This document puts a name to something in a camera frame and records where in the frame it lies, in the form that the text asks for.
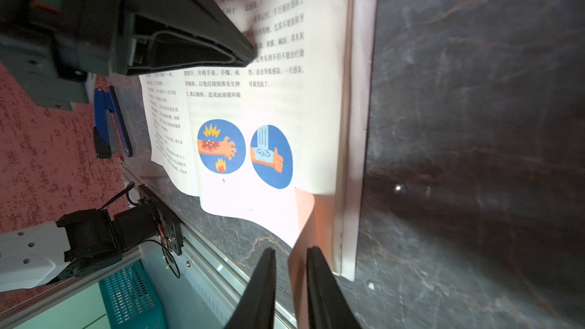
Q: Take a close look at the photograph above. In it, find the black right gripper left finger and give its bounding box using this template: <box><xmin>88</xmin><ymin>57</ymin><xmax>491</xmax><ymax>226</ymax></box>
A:
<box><xmin>224</xmin><ymin>248</ymin><xmax>277</xmax><ymax>329</ymax></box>

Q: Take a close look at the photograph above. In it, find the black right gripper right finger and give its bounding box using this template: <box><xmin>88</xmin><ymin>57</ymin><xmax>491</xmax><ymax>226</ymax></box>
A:
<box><xmin>306</xmin><ymin>246</ymin><xmax>360</xmax><ymax>329</ymax></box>

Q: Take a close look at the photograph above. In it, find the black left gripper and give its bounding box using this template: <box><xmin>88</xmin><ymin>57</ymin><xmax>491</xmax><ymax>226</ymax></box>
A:
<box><xmin>1</xmin><ymin>0</ymin><xmax>255</xmax><ymax>110</ymax></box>

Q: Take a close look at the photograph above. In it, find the pink sticky note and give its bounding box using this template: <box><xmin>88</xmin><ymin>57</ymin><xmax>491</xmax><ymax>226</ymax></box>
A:
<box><xmin>288</xmin><ymin>188</ymin><xmax>335</xmax><ymax>328</ymax></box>

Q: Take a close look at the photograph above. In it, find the children's book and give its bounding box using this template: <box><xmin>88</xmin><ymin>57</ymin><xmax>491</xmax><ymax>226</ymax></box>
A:
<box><xmin>140</xmin><ymin>0</ymin><xmax>376</xmax><ymax>280</ymax></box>

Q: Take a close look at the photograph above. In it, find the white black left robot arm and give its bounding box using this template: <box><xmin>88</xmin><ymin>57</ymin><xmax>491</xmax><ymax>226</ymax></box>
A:
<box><xmin>1</xmin><ymin>0</ymin><xmax>255</xmax><ymax>292</ymax></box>

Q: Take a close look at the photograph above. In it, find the teal plastic basket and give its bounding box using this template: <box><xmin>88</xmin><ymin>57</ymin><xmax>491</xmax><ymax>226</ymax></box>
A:
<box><xmin>99</xmin><ymin>260</ymin><xmax>167</xmax><ymax>329</ymax></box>

